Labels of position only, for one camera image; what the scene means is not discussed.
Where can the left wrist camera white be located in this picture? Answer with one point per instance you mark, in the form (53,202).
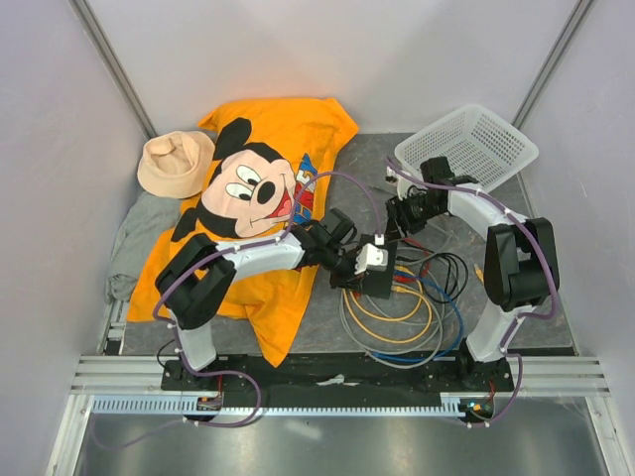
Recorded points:
(371,255)

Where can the grey cloth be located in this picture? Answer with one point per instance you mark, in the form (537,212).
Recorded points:
(145,221)

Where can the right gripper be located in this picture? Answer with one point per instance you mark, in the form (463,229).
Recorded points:
(399,223)

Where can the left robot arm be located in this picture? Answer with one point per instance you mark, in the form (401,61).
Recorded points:
(195,282)

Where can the white plastic basket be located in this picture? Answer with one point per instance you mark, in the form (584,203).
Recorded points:
(476,142)

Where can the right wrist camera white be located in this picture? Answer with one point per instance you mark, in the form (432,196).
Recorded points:
(400,182)

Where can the orange Mickey Mouse shirt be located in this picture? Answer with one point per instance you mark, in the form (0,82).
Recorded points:
(269,168)

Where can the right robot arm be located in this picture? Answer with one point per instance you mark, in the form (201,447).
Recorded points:
(521,271)

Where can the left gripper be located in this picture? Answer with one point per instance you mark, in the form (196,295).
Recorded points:
(349,279)

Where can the peach bucket hat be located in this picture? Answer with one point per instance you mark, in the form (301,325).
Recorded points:
(174,165)

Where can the black network switch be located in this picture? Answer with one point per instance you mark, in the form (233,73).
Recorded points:
(379,284)

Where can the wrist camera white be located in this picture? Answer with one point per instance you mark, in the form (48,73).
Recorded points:
(400,182)
(371,255)

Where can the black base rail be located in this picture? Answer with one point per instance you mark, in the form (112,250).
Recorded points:
(329,380)

